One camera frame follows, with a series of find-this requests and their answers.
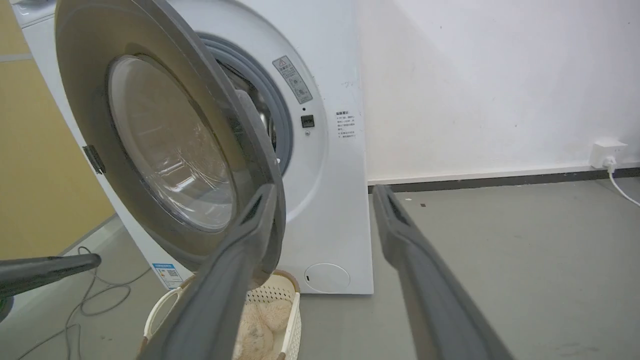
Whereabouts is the white plastic laundry basket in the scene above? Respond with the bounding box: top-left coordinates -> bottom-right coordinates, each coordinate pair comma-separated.
142,270 -> 302,360

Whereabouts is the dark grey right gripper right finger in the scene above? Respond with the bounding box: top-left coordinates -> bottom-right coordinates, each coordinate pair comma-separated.
372,184 -> 516,360

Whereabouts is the white front-load washing machine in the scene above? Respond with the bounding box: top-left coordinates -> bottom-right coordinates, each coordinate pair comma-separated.
10,0 -> 375,295

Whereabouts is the white power cable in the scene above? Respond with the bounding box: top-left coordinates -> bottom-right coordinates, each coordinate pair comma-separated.
607,167 -> 640,208

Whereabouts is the grey round washing machine door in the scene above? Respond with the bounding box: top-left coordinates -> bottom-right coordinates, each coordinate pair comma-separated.
54,0 -> 287,275

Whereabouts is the thin black floor cable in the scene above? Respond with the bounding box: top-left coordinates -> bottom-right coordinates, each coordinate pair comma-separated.
17,246 -> 152,360

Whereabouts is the beige cloth in basket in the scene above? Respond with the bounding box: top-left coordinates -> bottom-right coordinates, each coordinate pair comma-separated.
233,299 -> 293,360

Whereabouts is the dark grey pointed right gripper left finger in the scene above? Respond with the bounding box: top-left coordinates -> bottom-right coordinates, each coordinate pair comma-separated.
0,253 -> 102,299

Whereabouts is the white wall power plug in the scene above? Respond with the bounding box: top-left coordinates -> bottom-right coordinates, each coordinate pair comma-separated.
589,141 -> 628,174

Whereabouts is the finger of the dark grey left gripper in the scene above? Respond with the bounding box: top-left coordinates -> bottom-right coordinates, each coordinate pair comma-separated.
138,183 -> 278,360

